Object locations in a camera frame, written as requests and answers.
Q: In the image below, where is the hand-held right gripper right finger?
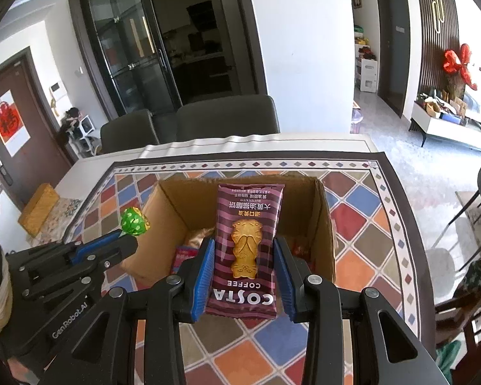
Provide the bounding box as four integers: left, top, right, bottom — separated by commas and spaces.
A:
273, 237, 450, 385

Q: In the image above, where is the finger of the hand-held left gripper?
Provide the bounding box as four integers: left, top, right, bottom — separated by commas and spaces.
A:
5, 229, 140, 277
7, 256, 107, 310

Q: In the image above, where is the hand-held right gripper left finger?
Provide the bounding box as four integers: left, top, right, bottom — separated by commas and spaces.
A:
36, 238, 216, 385

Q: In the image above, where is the pink snack packet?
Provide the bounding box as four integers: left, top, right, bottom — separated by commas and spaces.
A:
172, 246, 200, 274

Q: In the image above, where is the gold snack packet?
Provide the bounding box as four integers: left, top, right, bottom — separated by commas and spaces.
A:
183, 227, 216, 258

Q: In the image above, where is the green lollipop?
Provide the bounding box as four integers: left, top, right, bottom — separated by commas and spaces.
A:
119, 206, 150, 238

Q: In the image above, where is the brown striped cookie packet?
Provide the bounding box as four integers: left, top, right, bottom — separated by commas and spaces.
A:
204, 183, 286, 320

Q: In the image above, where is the cardboard box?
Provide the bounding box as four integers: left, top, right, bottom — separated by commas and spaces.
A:
120, 175, 337, 290

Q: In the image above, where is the floral patterned cloth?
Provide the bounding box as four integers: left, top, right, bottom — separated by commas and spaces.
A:
35, 196, 86, 246

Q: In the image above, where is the yellow patterned box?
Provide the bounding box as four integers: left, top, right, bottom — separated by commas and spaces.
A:
18, 183, 61, 238

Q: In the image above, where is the colourful diamond pattern tablecloth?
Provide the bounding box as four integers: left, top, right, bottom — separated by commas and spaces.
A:
63, 150, 442, 385

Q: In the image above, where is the white small rack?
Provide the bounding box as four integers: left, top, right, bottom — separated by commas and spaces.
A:
66, 115, 102, 158

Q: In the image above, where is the narrow grey dining chair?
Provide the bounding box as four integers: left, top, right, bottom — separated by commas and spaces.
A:
100, 108, 161, 155

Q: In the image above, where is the black bag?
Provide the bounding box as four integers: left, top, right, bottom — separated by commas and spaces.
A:
63, 107, 83, 130

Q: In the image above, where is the red and white door poster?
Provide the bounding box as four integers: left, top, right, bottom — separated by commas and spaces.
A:
0, 90, 30, 158

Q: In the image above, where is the wide grey dining chair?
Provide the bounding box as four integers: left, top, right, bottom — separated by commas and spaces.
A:
176, 95, 281, 142

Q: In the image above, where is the translucent plastic bin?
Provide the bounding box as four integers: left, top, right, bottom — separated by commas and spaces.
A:
350, 102, 364, 134

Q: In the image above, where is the brown wooden chair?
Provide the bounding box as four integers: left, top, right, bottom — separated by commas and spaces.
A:
434, 288, 481, 354

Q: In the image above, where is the brown entrance door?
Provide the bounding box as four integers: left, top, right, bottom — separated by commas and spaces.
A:
0, 47, 73, 210

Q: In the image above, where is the green printed clothing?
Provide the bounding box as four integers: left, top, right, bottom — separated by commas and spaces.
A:
456, 259, 481, 303

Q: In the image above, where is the black glass sliding door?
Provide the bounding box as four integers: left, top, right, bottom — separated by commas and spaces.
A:
79, 0, 186, 118

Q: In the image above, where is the white plastic drawer unit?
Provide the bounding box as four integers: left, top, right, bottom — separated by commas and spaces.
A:
358, 58, 380, 94

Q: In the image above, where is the white low console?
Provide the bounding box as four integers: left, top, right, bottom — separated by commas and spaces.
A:
408, 102, 481, 154

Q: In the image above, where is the cardboard clutter pile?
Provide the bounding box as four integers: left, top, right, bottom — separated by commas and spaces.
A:
414, 91, 470, 120

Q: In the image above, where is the colourful toy pile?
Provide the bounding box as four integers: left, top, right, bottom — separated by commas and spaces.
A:
352, 24, 372, 59

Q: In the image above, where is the dark interior door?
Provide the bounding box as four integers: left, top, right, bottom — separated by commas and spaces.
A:
374, 0, 412, 120

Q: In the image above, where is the red bow decoration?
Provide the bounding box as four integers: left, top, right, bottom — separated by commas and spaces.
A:
443, 43, 480, 90

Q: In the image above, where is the gold loop wall ornament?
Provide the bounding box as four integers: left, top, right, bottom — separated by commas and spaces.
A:
432, 0, 444, 33

